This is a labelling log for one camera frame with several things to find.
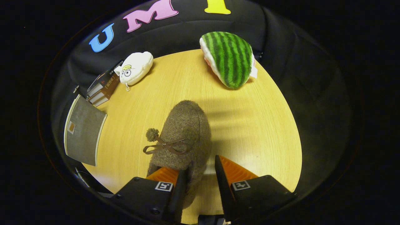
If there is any brown cover book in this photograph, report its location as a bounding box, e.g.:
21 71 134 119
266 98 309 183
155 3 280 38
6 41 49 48
89 78 121 107

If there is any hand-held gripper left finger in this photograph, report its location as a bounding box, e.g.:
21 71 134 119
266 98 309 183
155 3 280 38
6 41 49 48
112 167 189 224

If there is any dark blue cover book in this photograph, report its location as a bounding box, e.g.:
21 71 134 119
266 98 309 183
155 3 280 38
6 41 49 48
87 60 124 96

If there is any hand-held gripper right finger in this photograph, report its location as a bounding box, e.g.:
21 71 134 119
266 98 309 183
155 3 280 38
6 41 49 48
214 155 296 222

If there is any white plush toy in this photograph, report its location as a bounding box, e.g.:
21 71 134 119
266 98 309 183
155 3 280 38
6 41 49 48
114 52 154 91

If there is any watermelon slice plush toy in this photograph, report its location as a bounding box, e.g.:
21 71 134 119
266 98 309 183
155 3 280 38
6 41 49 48
199 31 257 89

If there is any grey fabric storage box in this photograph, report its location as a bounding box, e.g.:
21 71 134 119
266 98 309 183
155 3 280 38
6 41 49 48
64 94 108 167

